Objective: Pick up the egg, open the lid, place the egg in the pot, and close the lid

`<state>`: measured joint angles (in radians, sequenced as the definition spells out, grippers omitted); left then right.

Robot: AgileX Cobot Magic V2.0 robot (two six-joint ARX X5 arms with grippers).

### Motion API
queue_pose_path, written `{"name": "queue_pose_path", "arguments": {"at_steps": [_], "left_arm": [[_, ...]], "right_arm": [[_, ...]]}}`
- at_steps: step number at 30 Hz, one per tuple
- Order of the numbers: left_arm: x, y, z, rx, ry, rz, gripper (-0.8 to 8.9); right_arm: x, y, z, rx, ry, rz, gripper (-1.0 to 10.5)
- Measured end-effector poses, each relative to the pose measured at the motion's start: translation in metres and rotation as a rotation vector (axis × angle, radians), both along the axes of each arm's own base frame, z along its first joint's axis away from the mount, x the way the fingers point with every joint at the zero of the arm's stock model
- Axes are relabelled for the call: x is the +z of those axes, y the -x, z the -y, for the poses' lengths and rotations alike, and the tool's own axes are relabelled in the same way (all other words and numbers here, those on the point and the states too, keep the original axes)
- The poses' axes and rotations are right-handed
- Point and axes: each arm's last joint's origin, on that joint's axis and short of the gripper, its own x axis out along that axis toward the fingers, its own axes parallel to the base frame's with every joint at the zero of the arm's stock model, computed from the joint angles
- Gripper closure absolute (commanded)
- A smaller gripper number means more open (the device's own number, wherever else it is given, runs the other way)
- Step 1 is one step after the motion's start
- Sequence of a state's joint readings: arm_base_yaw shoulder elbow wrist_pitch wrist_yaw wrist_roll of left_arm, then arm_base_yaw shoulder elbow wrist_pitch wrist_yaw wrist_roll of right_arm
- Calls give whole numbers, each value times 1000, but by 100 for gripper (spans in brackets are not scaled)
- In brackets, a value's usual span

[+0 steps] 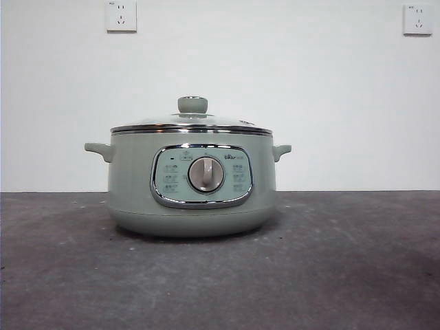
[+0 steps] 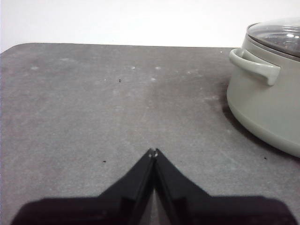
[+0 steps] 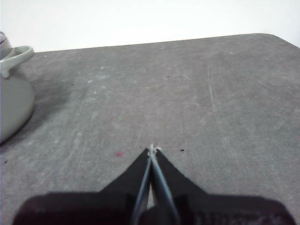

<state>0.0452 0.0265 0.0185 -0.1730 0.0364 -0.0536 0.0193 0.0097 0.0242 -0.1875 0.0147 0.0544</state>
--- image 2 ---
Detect glass lid with green knob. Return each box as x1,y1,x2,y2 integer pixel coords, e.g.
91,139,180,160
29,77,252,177
246,17,300,57

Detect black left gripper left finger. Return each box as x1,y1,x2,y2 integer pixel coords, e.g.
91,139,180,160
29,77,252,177
10,148,156,225

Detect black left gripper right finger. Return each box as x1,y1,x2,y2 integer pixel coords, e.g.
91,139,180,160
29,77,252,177
154,148,296,225

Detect sage green electric cooking pot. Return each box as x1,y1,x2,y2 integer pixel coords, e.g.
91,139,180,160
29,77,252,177
226,23,300,158

